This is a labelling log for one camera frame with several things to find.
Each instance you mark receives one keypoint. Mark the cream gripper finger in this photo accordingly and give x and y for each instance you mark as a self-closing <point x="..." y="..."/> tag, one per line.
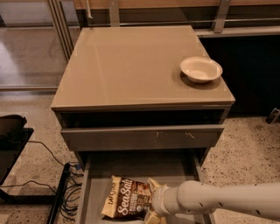
<point x="153" y="218"/>
<point x="154" y="185"/>

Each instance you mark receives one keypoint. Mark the brown sea salt chip bag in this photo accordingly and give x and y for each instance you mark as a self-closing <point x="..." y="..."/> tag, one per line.
<point x="127" y="199"/>

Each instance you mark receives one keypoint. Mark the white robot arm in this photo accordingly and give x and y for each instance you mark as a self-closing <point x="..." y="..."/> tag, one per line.
<point x="194" y="197"/>

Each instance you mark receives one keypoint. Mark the open grey middle drawer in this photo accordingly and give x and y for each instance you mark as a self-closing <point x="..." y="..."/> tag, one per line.
<point x="166" y="168"/>

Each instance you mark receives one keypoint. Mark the grey top drawer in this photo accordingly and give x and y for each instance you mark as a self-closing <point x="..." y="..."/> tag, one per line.
<point x="142" y="138"/>

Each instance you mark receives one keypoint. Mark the grey drawer cabinet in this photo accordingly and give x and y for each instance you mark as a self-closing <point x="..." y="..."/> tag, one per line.
<point x="130" y="77"/>

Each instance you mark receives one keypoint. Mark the black power strip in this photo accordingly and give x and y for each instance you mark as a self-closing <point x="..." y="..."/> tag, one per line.
<point x="59" y="194"/>

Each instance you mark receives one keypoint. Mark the white paper bowl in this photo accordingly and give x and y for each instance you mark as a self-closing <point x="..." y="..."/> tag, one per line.
<point x="201" y="69"/>

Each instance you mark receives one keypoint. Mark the black table at left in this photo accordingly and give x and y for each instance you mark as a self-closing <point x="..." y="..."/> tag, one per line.
<point x="7" y="159"/>

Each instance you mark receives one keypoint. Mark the dark object on black table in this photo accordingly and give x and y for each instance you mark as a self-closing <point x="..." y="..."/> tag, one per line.
<point x="10" y="127"/>

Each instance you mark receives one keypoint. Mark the metal shelf rail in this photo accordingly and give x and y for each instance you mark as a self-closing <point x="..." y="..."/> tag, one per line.
<point x="243" y="18"/>

